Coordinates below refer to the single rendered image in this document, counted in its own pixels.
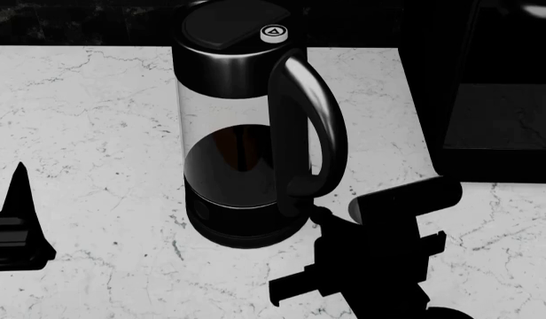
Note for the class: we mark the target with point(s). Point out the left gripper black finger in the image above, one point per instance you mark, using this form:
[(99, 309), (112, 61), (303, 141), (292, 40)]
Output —
[(21, 199)]

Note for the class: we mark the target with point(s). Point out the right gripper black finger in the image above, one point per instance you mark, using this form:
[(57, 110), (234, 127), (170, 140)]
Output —
[(322, 216)]

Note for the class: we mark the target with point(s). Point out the black kettle power base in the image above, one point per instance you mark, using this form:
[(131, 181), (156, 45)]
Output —
[(237, 237)]

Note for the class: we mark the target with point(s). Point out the black glass electric kettle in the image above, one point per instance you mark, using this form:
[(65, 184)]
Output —
[(220, 66)]

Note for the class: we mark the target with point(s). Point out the white round lid button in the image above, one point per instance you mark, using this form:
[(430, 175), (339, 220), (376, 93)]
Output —
[(273, 34)]

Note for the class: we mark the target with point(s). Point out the black countertop appliance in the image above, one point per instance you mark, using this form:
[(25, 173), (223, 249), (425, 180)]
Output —
[(499, 116)]

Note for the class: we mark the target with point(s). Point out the black kettle switch lever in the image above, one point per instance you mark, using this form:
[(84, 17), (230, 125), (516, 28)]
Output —
[(301, 186)]

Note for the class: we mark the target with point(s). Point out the black cylindrical gripper camera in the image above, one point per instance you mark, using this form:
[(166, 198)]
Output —
[(401, 202)]

